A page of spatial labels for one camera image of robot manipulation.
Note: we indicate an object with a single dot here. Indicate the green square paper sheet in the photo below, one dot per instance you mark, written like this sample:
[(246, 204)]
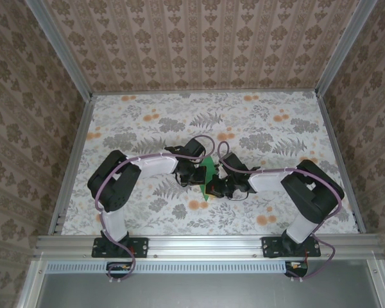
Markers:
[(212, 168)]

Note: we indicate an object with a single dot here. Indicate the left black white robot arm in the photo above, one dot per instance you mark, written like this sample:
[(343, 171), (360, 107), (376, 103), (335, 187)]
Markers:
[(157, 165)]

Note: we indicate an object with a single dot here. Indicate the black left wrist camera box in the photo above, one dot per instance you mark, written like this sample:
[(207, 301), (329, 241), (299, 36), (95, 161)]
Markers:
[(195, 147)]

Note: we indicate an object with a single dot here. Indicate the grey metal panel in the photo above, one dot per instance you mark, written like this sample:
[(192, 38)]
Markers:
[(211, 288)]

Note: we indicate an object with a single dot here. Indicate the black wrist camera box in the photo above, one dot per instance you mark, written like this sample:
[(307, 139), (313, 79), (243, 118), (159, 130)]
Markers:
[(195, 147), (235, 163)]

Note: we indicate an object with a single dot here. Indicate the aluminium lower frame bar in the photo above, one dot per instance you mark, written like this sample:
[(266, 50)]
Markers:
[(30, 288), (380, 282)]

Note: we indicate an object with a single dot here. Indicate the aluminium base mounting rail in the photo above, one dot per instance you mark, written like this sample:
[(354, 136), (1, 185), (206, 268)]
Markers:
[(205, 245)]

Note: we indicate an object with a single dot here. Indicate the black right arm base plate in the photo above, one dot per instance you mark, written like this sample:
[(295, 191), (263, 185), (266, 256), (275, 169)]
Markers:
[(271, 247)]

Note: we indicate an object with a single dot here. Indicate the floral printed tablecloth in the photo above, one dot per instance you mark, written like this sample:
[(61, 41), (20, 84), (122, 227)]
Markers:
[(147, 208)]

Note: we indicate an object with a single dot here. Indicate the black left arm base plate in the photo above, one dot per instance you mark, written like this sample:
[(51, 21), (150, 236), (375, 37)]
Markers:
[(141, 247)]

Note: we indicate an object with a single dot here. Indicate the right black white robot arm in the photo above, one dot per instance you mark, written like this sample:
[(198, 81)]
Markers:
[(266, 183)]

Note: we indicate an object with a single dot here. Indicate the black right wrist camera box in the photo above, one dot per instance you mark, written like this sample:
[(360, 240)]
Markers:
[(235, 163)]

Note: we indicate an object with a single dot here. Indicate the aluminium frame post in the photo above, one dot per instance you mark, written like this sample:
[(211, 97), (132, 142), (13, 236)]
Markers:
[(340, 48), (61, 51)]

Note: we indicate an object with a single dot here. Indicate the aluminium table side rail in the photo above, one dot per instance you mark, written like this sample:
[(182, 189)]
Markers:
[(341, 167), (72, 167)]

